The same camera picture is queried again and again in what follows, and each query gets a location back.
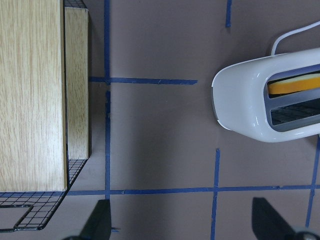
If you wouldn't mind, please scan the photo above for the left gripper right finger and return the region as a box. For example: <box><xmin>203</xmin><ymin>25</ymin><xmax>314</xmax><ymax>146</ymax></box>
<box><xmin>251</xmin><ymin>197</ymin><xmax>320</xmax><ymax>240</ymax></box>

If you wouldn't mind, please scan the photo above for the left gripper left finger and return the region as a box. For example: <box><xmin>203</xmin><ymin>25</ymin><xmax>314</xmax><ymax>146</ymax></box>
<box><xmin>64</xmin><ymin>199</ymin><xmax>112</xmax><ymax>240</ymax></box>

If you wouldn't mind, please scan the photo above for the white two-slot toaster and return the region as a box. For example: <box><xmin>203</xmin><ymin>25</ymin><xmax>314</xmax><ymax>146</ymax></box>
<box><xmin>211</xmin><ymin>48</ymin><xmax>320</xmax><ymax>143</ymax></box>

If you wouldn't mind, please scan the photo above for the bread slice in toaster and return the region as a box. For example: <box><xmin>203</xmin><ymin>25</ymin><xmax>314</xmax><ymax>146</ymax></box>
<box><xmin>267</xmin><ymin>73</ymin><xmax>320</xmax><ymax>95</ymax></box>

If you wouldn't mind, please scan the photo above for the large wooden board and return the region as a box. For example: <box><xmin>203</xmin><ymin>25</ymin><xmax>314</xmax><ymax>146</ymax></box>
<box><xmin>0</xmin><ymin>0</ymin><xmax>68</xmax><ymax>192</ymax></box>

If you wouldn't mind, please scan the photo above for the small wooden board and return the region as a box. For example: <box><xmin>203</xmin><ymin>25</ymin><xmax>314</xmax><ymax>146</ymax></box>
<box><xmin>65</xmin><ymin>7</ymin><xmax>89</xmax><ymax>160</ymax></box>

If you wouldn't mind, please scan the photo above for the black wire basket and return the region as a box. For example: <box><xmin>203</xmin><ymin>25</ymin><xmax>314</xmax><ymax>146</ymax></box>
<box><xmin>0</xmin><ymin>0</ymin><xmax>88</xmax><ymax>233</ymax></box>

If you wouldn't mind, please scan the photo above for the white toaster power cord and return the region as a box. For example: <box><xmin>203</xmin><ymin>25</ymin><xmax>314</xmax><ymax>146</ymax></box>
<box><xmin>270</xmin><ymin>20</ymin><xmax>320</xmax><ymax>56</ymax></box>

